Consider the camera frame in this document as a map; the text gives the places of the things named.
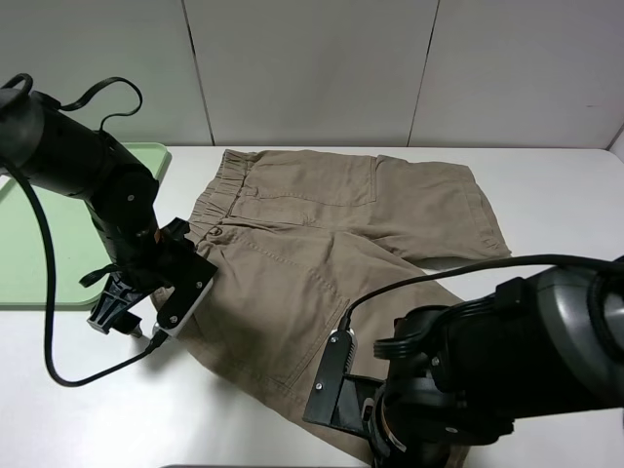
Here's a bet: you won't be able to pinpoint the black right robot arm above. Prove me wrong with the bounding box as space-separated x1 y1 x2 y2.
304 254 623 467

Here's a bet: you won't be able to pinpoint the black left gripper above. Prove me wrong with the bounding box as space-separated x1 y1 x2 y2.
80 216 195 338

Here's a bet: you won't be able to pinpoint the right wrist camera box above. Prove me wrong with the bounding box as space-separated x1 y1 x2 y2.
303 330 355 426

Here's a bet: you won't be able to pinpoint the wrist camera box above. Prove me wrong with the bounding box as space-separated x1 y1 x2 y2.
157 241 217 337
303 330 355 426

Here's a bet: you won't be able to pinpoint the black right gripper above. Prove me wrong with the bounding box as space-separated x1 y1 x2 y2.
335 375 468 467

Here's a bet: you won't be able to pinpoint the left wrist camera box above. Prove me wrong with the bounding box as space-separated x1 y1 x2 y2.
157 241 217 337

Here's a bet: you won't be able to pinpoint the khaki shorts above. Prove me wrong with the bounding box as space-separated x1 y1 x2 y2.
150 148 513 468

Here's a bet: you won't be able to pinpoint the green plastic tray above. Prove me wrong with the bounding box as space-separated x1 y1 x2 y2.
0 140 172 312

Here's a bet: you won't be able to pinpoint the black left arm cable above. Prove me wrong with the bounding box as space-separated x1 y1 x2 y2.
0 165 170 389

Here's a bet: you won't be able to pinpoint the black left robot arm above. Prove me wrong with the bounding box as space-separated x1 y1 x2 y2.
1 73 215 336

